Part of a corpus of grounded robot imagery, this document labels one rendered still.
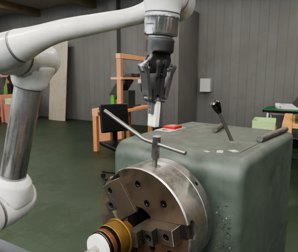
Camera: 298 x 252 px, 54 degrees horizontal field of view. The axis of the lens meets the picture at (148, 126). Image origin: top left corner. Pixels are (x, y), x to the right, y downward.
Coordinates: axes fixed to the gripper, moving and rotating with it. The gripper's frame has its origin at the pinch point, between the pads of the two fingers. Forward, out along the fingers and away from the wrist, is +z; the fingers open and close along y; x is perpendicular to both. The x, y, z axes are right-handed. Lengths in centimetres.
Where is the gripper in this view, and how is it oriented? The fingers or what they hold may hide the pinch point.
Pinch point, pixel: (154, 113)
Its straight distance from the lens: 80.4
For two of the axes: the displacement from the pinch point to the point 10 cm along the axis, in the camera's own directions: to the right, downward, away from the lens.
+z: -0.8, 9.7, 2.2
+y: -7.1, 1.0, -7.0
